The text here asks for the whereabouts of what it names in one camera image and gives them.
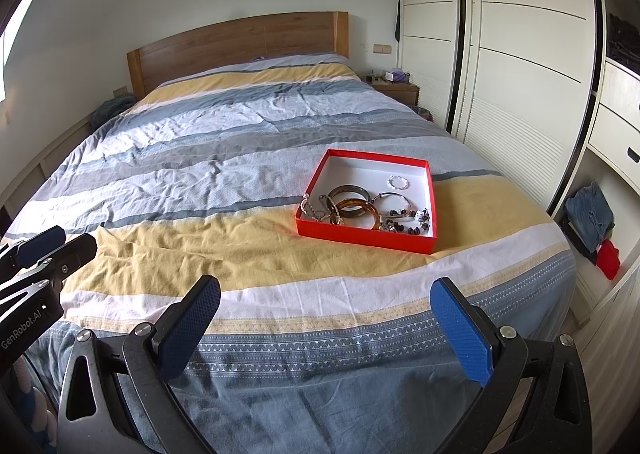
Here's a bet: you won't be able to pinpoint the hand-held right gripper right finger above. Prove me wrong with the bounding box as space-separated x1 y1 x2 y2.
431 277 594 454

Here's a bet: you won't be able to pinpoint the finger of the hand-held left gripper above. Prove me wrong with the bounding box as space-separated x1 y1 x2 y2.
0 233 99 307
0 226 66 273

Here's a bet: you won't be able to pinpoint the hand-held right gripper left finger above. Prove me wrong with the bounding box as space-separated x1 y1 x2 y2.
57 275 222 454

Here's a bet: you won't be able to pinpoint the beaded bracelet with ceramic bead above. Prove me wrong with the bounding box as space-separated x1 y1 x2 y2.
380 206 432 235

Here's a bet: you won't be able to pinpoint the silver ring bangle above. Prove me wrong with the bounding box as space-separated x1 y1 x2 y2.
372 191 413 218

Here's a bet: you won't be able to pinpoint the silver chain bracelet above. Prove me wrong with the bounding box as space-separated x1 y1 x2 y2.
300 193 332 223

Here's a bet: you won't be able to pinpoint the amber bangle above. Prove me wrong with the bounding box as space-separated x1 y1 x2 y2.
335 199 381 231

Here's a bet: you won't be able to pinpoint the red jewelry box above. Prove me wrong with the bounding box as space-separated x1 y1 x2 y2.
295 149 438 255

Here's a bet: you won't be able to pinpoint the blue crumpled cloth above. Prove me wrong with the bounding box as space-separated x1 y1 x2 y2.
89 95 137 130

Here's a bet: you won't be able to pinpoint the red cloth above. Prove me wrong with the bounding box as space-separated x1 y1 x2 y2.
595 240 622 280

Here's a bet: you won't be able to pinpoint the wooden bed with striped bedspread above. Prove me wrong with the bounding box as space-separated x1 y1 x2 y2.
0 53 578 454

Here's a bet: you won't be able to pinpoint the folded blue jeans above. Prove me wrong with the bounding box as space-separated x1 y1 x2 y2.
565 181 616 255

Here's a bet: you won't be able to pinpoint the wooden nightstand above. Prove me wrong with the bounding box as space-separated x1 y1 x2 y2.
370 81 420 107

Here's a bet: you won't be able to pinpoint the white wardrobe drawer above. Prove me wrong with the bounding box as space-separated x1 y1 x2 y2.
587 104 640 180

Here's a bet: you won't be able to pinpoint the white wardrobe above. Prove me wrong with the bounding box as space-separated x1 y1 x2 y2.
397 0 640 335

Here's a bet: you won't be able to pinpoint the wooden headboard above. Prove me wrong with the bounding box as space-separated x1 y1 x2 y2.
126 11 350 100

